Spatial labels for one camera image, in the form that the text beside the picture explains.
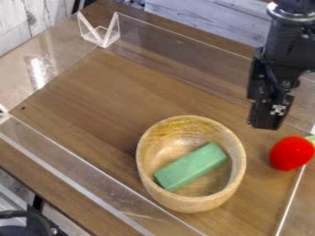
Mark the clear acrylic corner bracket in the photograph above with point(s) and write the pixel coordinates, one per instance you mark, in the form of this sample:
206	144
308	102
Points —
101	35

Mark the clear acrylic front wall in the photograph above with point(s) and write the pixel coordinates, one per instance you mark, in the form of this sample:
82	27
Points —
99	187

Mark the wooden bowl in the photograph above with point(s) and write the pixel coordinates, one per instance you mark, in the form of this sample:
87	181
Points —
171	139

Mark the black metal mount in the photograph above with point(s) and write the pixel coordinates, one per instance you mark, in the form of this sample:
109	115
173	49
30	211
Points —
42	225

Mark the clear acrylic wall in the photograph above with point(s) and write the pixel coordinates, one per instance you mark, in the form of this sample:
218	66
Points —
211	68
99	187

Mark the red felt strawberry toy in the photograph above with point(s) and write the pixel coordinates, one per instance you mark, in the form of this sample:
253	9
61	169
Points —
292	152

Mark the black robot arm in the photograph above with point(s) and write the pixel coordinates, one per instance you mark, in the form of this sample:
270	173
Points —
294	11

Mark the green rectangular block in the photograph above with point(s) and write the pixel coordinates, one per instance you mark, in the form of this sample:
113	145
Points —
190	167

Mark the clear acrylic back wall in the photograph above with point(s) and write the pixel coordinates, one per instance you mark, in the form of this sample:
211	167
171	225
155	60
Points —
211	68

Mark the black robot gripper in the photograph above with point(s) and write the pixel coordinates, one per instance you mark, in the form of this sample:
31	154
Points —
281	61

